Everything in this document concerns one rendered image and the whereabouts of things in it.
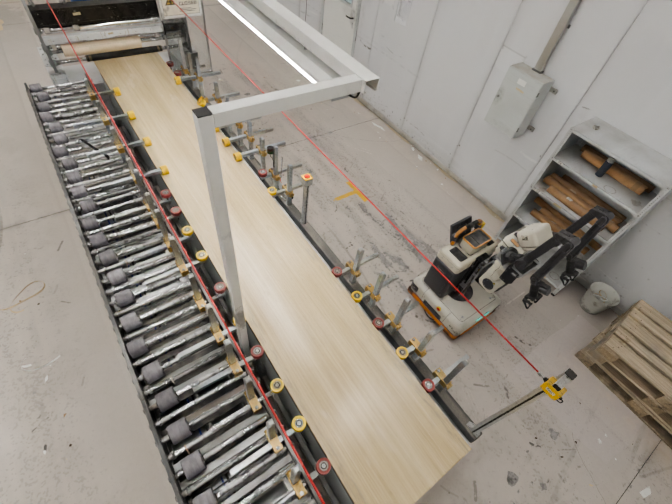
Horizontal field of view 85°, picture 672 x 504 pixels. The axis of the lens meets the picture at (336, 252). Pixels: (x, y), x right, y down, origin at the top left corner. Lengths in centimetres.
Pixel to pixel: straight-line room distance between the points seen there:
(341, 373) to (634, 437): 280
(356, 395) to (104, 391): 206
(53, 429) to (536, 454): 370
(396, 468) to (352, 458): 24
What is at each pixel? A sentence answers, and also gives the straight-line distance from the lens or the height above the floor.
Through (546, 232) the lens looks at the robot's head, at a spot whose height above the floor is 136.
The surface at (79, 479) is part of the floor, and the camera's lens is 342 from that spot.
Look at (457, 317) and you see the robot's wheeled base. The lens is 356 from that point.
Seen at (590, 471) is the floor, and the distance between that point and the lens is 396.
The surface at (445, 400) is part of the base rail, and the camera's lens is 271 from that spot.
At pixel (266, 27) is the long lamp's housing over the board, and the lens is 209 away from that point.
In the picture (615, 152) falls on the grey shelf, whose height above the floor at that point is 155.
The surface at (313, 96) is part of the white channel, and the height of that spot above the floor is 244.
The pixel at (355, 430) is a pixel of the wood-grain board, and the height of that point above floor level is 90.
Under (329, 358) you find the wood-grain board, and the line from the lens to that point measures 239.
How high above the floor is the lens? 310
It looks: 51 degrees down
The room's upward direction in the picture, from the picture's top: 11 degrees clockwise
